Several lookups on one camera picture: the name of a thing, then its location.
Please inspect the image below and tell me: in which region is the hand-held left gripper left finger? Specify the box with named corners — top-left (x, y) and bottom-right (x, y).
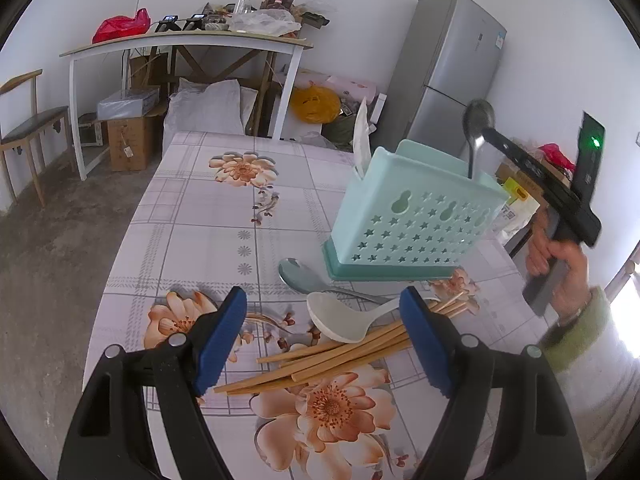
top-left (57, 286), bottom-right (248, 480)

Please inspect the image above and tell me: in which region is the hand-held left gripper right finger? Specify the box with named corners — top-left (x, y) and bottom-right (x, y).
top-left (398, 286), bottom-right (587, 480)

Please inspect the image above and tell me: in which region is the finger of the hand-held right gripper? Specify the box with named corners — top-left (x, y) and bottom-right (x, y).
top-left (481, 127), bottom-right (517, 158)

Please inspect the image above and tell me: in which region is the metal spoon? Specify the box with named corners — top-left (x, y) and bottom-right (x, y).
top-left (462, 99), bottom-right (496, 180)
top-left (278, 257), bottom-right (396, 306)

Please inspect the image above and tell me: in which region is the pile of wooden chopsticks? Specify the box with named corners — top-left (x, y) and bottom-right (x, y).
top-left (213, 294), bottom-right (468, 396)

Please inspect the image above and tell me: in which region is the teal plastic utensil holder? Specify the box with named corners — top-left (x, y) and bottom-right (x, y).
top-left (322, 140), bottom-right (510, 282)

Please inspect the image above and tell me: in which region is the person's right forearm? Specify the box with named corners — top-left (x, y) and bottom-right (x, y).
top-left (539, 286), bottom-right (640, 480)

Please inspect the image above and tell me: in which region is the person's right hand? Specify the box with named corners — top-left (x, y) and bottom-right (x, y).
top-left (526, 207), bottom-right (593, 326)

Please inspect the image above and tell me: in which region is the large cardboard box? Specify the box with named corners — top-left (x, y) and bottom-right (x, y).
top-left (495, 149), bottom-right (573, 196)

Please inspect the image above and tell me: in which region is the red plastic bag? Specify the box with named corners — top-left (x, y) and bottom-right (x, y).
top-left (540, 143), bottom-right (576, 171)
top-left (91, 8), bottom-right (152, 44)

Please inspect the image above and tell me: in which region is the white and green rice sack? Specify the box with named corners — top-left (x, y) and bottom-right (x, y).
top-left (492, 177), bottom-right (542, 247)

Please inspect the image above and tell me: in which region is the grey refrigerator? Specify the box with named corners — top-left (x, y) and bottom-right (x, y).
top-left (372, 0), bottom-right (508, 161)

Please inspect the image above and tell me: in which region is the floral tablecloth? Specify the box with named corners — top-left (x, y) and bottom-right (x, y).
top-left (82, 130), bottom-right (556, 480)

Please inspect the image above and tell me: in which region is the dark green bag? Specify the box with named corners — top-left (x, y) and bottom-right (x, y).
top-left (325, 115), bottom-right (362, 151)

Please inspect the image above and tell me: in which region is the pink package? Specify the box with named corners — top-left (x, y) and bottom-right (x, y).
top-left (295, 71), bottom-right (378, 98)

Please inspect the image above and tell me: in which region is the yellow plastic bag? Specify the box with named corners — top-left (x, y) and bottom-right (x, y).
top-left (291, 86), bottom-right (342, 123)

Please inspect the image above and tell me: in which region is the small white appliance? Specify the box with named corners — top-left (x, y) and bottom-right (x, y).
top-left (77, 112), bottom-right (108, 148)

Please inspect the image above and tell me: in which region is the wrapped flat grey box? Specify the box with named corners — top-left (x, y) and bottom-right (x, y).
top-left (96, 87), bottom-right (161, 121)

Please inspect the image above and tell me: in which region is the clear plastic bag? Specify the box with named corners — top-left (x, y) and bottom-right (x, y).
top-left (230, 9), bottom-right (302, 36)

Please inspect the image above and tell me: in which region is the open cardboard box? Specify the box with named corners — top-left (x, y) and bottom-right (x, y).
top-left (129, 52), bottom-right (168, 91)

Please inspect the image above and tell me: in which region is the wooden chair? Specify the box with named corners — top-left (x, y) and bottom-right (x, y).
top-left (0, 69), bottom-right (76, 208)

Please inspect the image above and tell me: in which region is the white desk with wooden top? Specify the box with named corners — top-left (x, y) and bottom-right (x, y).
top-left (59, 30), bottom-right (315, 181)

